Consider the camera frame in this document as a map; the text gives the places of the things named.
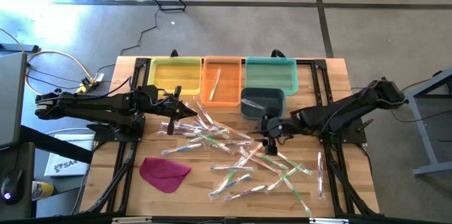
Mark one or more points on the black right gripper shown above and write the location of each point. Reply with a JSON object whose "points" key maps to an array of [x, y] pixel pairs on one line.
{"points": [[273, 128]]}

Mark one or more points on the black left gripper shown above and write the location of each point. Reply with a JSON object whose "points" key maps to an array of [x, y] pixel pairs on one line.
{"points": [[159, 105]]}

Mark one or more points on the blue toothbrush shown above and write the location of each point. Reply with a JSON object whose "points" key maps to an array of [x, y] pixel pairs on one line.
{"points": [[229, 167], [182, 148], [234, 181], [252, 104]]}

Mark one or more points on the orange toothbrush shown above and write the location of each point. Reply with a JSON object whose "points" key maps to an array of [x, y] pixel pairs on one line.
{"points": [[251, 154], [259, 160], [233, 130]]}

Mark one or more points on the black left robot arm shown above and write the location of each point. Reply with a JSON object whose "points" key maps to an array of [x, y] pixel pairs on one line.
{"points": [[88, 105]]}

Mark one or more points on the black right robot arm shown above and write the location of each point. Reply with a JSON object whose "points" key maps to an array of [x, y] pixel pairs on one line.
{"points": [[335, 114]]}

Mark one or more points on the dark green plastic basket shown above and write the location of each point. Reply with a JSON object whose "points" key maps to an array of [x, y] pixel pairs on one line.
{"points": [[272, 100]]}

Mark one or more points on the yellow plastic bin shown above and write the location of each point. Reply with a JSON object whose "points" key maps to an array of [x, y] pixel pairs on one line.
{"points": [[173, 75]]}

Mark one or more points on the orange plastic bin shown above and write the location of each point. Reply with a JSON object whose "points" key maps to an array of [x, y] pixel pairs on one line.
{"points": [[229, 93]]}

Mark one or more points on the teal plastic bin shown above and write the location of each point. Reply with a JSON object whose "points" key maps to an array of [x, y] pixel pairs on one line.
{"points": [[272, 72]]}

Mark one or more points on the black clamp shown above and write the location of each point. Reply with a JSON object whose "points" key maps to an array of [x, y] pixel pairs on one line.
{"points": [[278, 53], [174, 53]]}

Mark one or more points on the magenta cloth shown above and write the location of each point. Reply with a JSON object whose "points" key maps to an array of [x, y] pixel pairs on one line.
{"points": [[162, 174]]}

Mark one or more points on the silver aluminium bar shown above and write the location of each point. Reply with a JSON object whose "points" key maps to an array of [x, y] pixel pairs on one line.
{"points": [[328, 221], [132, 220]]}

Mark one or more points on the white printed box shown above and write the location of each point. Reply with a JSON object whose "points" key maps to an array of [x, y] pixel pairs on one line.
{"points": [[67, 165]]}

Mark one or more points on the yellow can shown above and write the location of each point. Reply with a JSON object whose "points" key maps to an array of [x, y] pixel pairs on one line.
{"points": [[43, 190]]}

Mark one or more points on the grey laptop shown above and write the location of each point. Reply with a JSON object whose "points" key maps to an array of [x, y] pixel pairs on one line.
{"points": [[12, 100]]}

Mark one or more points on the black metal bar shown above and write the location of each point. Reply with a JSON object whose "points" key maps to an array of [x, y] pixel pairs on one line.
{"points": [[21, 48]]}

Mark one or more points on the black computer mouse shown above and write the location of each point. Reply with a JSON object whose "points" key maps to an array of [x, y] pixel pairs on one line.
{"points": [[11, 187]]}

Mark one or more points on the grey metal table frame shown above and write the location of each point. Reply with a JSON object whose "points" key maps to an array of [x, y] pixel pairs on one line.
{"points": [[429, 146]]}

